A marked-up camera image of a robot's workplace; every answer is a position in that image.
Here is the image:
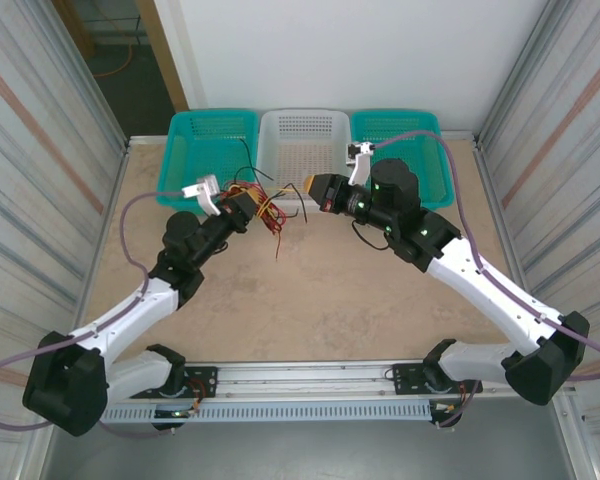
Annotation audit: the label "wooden board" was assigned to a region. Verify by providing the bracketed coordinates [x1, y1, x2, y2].
[52, 0, 97, 60]

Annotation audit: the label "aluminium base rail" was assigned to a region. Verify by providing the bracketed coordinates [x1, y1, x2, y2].
[102, 357, 579, 402]

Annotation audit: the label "grey metal sheet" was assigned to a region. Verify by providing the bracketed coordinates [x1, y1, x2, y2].
[42, 422, 579, 480]

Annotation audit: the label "white plastic basket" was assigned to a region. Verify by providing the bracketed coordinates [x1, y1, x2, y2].
[253, 107, 355, 214]

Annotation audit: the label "corrugated enclosure side panel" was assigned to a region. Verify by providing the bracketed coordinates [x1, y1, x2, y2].
[472, 0, 600, 480]
[0, 0, 131, 480]

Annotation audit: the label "thin red cable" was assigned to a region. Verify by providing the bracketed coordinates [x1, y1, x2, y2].
[222, 183, 290, 236]
[252, 192, 289, 262]

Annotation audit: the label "orange floor cable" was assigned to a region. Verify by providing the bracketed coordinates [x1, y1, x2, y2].
[93, 43, 137, 79]

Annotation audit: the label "bundle of red black wires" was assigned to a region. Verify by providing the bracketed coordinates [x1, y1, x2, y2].
[232, 137, 311, 226]

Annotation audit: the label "red black base wires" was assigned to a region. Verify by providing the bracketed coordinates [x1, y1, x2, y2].
[184, 378, 217, 417]
[429, 379, 481, 430]

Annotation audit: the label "grey slotted cable duct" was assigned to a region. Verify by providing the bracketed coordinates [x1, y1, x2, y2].
[99, 401, 435, 425]

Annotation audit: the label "short thin black cable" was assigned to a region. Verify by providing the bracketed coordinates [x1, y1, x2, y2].
[279, 192, 311, 225]

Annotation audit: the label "teal plastic basket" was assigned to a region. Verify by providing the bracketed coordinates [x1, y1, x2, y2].
[349, 108, 456, 217]
[155, 108, 259, 217]

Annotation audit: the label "wooden door frame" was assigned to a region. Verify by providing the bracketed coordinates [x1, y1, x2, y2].
[133, 0, 190, 114]

